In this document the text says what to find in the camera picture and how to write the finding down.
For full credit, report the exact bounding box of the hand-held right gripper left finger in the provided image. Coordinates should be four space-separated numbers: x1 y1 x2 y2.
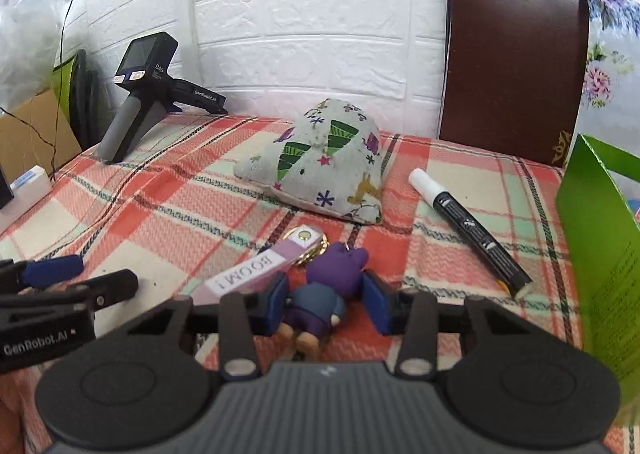
127 273 292 382

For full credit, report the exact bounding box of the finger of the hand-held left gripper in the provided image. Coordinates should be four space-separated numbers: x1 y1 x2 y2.
0 254 85 292
0 269 140 316

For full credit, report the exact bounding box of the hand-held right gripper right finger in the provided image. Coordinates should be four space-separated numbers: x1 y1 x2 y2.
362 269 501 377

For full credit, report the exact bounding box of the purple bear keychain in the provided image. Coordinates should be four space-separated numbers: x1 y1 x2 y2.
192 226 370 362

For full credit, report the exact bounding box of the white power strip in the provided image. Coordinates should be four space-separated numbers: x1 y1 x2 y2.
0 165 55 222

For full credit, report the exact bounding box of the black power adapter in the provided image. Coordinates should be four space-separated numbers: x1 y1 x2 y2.
0 169 15 211

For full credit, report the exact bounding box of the red plaid blanket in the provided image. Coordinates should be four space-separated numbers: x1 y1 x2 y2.
0 111 640 454

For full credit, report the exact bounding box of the white black marker pen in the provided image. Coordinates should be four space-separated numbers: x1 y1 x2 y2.
408 168 533 297

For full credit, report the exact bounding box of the cardboard box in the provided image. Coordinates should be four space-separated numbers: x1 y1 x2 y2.
0 88 83 175

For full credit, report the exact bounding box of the patterned cloth pouch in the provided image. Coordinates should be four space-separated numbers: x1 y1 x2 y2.
234 99 385 226

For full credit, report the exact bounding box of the spare black grey gripper device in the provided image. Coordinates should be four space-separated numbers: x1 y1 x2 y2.
95 32 229 165

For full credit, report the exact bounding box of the clear plastic bag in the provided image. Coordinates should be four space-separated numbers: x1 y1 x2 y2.
0 0 66 107

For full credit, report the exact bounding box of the green paper bag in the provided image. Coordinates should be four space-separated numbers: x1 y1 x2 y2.
555 134 640 427

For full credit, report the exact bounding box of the brown chair back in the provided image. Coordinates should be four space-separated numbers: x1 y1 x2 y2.
437 0 591 167

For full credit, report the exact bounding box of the floral cloth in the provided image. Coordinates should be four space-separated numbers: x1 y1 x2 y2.
575 0 640 155

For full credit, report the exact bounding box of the black cable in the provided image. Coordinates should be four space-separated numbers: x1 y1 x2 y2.
0 0 81 185

